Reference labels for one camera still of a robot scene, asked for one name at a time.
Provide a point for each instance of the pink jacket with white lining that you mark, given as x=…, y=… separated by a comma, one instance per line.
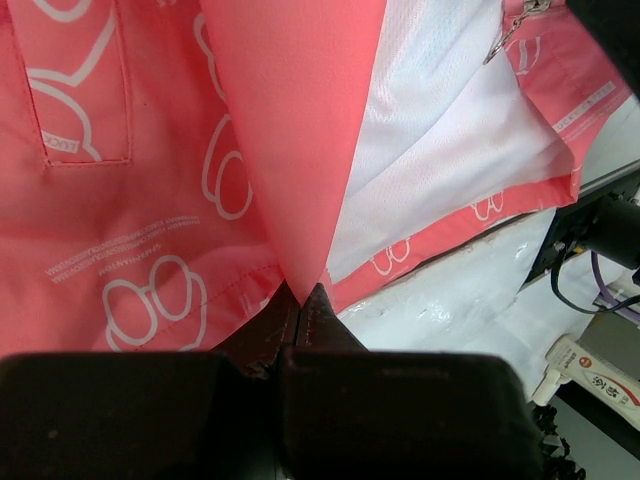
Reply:
x=167, y=165

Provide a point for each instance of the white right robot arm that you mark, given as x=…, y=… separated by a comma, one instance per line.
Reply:
x=604, y=220

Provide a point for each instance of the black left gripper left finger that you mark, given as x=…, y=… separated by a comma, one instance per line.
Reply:
x=153, y=415

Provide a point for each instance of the white labelled bottle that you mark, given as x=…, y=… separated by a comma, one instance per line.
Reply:
x=568, y=361

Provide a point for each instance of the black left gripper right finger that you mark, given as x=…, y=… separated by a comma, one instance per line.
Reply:
x=349, y=413

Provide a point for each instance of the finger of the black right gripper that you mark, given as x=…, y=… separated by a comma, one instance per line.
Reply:
x=614, y=24

